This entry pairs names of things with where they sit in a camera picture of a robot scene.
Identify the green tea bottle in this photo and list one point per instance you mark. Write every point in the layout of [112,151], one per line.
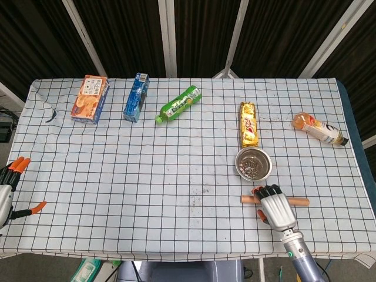
[177,105]

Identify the wooden stick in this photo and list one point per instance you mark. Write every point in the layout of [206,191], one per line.
[248,199]

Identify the dark seeds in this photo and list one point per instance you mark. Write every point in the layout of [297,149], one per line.
[251,168]

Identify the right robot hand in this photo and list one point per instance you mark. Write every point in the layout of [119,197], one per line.
[277,211]

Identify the dark blue table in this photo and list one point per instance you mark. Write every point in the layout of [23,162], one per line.
[358,147]

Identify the orange and blue cracker box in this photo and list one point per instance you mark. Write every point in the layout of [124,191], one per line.
[88,100]

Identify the white frame post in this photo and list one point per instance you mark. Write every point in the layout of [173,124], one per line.
[168,38]
[85,38]
[235,38]
[332,41]

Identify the metal bowl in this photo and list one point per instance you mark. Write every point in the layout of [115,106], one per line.
[265,158]

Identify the green and white pack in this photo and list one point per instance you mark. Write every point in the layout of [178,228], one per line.
[85,270]

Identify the blue carton box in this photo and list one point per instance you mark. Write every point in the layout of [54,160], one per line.
[135,98]

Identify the white checkered tablecloth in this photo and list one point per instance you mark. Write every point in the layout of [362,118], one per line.
[147,182]

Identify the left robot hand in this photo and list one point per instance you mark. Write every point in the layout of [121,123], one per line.
[6,199]

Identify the yellow snack pack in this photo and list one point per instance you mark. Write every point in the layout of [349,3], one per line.
[249,126]

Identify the black device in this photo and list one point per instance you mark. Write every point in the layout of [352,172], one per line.
[5,129]

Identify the orange drink bottle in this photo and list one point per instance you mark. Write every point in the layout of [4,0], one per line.
[320,129]

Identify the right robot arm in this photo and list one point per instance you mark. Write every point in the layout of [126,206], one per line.
[302,258]

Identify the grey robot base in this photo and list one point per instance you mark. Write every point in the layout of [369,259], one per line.
[182,271]

